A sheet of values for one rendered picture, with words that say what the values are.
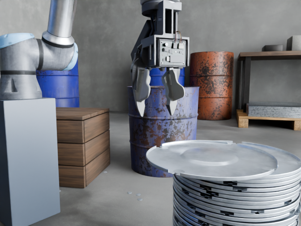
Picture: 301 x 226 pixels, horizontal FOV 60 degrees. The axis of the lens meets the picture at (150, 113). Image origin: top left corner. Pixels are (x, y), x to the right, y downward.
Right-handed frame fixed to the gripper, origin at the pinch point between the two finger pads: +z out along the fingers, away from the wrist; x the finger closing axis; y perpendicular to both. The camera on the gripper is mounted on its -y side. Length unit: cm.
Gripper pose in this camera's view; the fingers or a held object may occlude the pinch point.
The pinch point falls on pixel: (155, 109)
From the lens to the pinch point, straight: 54.4
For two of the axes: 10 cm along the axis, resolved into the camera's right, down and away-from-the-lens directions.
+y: 4.0, 1.1, -9.1
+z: 0.0, 9.9, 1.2
